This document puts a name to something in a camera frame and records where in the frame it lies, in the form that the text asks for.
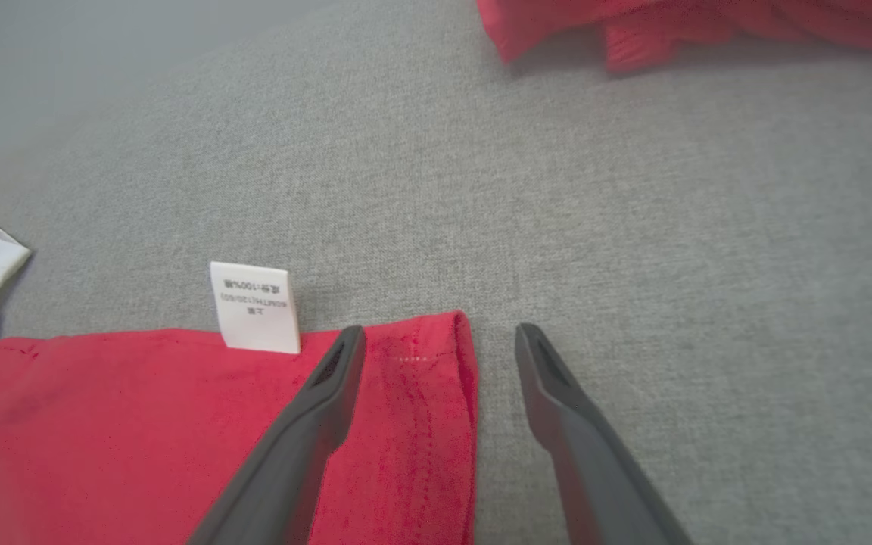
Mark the red Bulls basketball jersey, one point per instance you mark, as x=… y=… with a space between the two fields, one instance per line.
x=103 y=439

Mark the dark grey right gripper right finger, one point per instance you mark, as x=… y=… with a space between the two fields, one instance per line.
x=602 y=492

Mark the red shorts with white band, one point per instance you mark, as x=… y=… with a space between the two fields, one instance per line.
x=557 y=23

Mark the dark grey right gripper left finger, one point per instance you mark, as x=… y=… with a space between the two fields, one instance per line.
x=277 y=484

